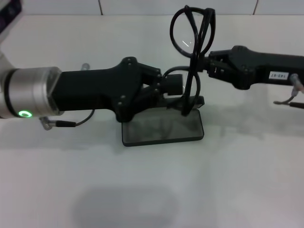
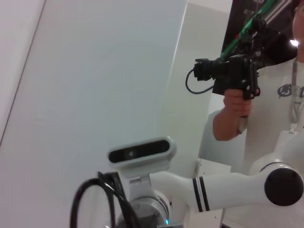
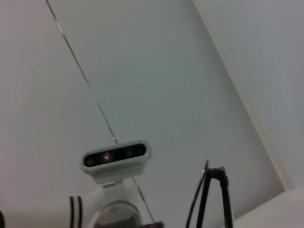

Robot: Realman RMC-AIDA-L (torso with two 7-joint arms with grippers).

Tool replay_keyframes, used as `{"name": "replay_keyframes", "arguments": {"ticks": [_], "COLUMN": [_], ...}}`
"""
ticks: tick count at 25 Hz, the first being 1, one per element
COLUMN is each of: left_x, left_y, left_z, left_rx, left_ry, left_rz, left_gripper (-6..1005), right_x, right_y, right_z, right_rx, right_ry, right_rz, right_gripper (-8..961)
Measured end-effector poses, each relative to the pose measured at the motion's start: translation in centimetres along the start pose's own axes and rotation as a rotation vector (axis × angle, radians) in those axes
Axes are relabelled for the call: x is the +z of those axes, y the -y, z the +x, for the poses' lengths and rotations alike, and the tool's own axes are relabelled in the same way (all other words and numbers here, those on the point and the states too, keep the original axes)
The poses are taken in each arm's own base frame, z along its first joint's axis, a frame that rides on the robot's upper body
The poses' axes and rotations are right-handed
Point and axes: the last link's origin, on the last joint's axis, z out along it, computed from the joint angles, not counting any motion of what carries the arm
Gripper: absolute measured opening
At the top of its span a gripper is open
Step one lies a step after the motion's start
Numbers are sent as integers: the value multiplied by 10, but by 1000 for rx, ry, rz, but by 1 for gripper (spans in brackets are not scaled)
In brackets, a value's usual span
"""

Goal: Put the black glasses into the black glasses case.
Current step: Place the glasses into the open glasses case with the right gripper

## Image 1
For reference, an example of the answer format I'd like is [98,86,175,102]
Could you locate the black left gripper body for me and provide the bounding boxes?
[51,57,143,123]

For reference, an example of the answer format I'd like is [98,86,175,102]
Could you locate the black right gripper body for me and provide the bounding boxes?
[227,45,304,91]

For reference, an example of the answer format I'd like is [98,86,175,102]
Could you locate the black round-lens glasses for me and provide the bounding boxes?
[163,6,217,117]

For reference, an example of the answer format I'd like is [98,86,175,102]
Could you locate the black glasses case grey lining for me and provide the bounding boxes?
[121,95,205,147]

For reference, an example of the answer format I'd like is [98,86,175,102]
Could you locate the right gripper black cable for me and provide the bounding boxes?
[273,73,304,110]

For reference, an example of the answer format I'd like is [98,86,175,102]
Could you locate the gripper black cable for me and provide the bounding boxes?
[273,73,304,110]
[39,62,96,132]

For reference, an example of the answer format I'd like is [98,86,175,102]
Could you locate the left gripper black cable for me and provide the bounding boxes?
[39,62,96,132]

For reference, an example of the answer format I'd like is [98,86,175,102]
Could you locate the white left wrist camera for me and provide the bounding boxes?
[0,0,23,37]

